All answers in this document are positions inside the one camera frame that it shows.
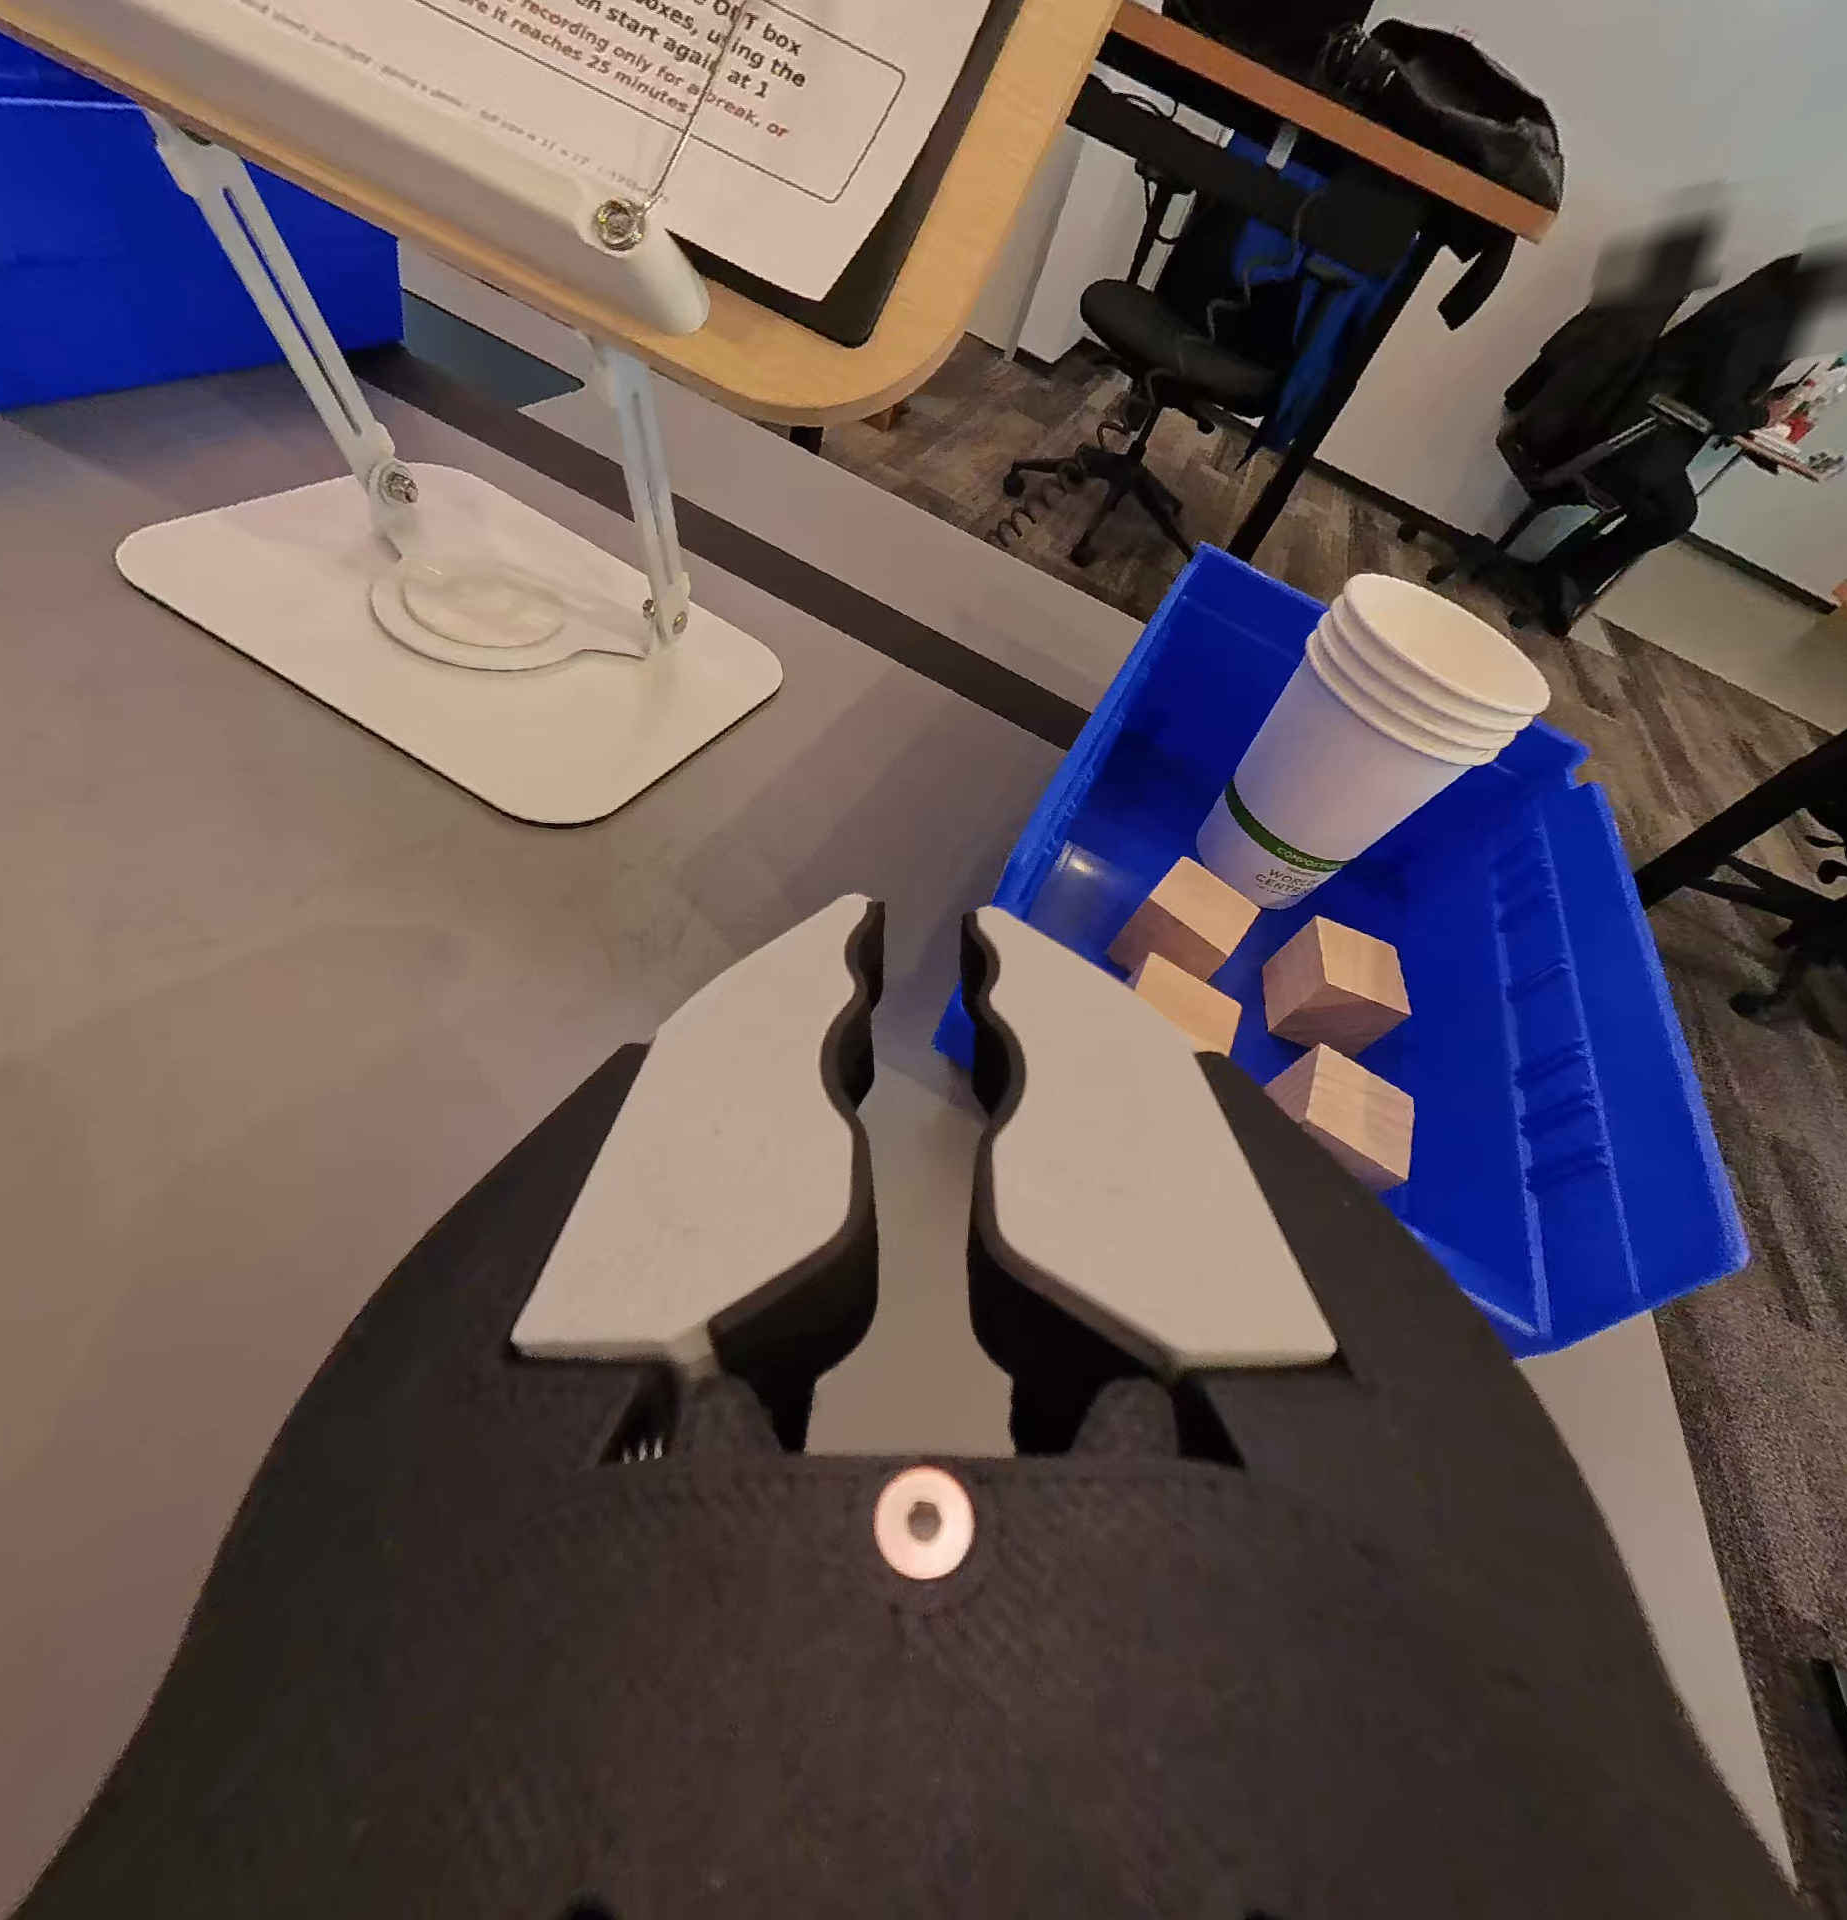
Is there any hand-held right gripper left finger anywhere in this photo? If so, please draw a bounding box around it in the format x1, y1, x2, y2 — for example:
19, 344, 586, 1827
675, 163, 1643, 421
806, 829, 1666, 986
509, 895, 885, 1375

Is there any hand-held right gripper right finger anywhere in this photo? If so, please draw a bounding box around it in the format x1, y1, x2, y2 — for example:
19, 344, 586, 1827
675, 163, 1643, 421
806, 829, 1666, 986
960, 907, 1339, 1381

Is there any blue bin with wooden blocks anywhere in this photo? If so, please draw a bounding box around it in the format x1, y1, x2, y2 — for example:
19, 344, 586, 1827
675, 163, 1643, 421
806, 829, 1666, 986
931, 543, 1752, 1359

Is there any blue plastic bin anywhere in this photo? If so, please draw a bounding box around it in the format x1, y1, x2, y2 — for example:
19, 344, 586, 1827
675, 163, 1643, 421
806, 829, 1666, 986
0, 16, 404, 422

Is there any grey desk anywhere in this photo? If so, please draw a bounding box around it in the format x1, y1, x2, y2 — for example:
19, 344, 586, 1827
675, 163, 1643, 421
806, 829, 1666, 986
0, 367, 1801, 1884

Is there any wooden block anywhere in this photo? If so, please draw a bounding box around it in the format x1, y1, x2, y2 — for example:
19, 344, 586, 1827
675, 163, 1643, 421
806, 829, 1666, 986
1264, 1047, 1415, 1191
1129, 954, 1244, 1057
1111, 857, 1262, 985
1262, 916, 1412, 1052

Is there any white paper cup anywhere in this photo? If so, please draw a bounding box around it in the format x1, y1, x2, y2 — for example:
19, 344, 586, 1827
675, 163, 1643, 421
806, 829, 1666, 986
1336, 572, 1550, 725
1319, 599, 1541, 747
1306, 617, 1527, 764
1196, 636, 1516, 914

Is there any black table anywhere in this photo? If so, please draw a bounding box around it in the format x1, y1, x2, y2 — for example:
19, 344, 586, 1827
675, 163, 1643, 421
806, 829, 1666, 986
1632, 577, 1847, 914

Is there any white stand with wooden board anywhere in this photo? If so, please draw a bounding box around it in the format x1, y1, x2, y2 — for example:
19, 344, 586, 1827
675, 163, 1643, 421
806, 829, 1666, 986
0, 0, 1126, 828

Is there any black office chair with jacket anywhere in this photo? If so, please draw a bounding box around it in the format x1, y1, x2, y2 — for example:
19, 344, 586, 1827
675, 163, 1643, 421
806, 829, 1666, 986
1496, 256, 1847, 634

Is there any black clipboard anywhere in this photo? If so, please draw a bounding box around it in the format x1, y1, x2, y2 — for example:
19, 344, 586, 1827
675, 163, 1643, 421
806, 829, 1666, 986
818, 0, 1032, 349

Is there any printed instruction sheet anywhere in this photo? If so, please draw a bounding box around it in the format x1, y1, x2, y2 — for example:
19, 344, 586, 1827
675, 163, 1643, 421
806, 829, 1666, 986
414, 0, 1000, 302

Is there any wooden office table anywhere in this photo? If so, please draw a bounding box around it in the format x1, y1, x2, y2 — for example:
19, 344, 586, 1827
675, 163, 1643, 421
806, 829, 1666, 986
1064, 0, 1557, 564

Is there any black backpack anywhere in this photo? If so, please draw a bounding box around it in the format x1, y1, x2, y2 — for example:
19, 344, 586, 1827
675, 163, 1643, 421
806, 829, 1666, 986
1304, 17, 1566, 213

